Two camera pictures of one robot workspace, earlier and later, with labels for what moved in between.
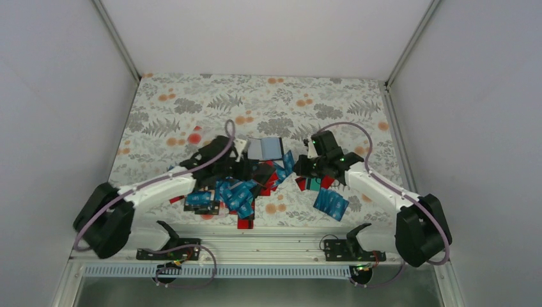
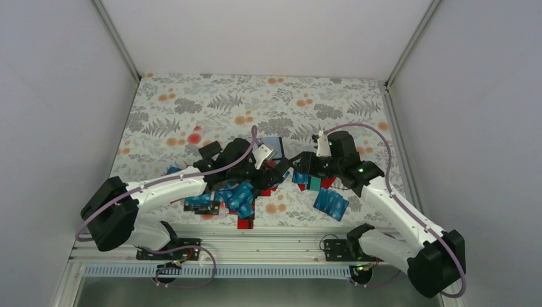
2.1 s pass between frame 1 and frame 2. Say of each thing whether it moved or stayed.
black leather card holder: stayed
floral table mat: stayed
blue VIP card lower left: stayed
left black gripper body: moved
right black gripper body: stayed
